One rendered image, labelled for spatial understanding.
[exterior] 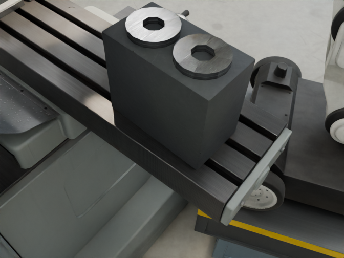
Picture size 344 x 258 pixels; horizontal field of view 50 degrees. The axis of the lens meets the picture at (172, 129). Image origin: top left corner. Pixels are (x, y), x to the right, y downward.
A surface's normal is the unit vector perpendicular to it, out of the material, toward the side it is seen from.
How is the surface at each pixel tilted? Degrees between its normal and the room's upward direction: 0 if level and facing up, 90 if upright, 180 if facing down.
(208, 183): 0
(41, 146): 90
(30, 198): 90
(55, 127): 90
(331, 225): 0
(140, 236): 68
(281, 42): 0
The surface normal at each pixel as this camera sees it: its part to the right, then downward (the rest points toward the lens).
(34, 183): 0.78, 0.51
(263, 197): -0.30, 0.75
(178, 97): -0.66, 0.59
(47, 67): 0.04, -0.61
